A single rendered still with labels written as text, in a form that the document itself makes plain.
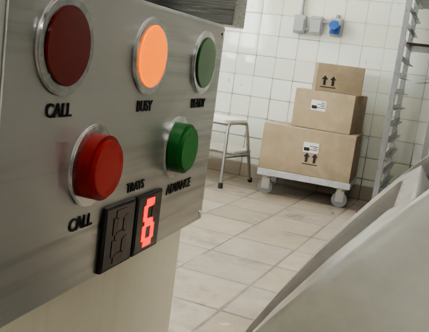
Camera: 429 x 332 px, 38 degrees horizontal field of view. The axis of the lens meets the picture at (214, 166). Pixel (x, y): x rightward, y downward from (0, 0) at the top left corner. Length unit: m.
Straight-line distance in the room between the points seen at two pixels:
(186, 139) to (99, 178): 0.10
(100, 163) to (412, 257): 0.14
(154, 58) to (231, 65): 4.40
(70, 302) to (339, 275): 0.18
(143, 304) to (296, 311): 0.23
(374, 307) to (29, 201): 0.14
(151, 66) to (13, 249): 0.12
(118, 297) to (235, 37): 4.35
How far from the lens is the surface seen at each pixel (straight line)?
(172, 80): 0.36
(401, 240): 0.23
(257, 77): 4.65
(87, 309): 0.39
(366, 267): 0.23
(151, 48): 0.33
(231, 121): 4.14
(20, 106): 0.24
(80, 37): 0.27
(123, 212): 0.33
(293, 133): 4.07
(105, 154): 0.28
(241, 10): 0.47
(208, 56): 0.41
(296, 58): 4.57
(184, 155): 0.37
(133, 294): 0.45
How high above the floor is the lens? 0.81
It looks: 9 degrees down
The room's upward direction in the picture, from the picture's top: 8 degrees clockwise
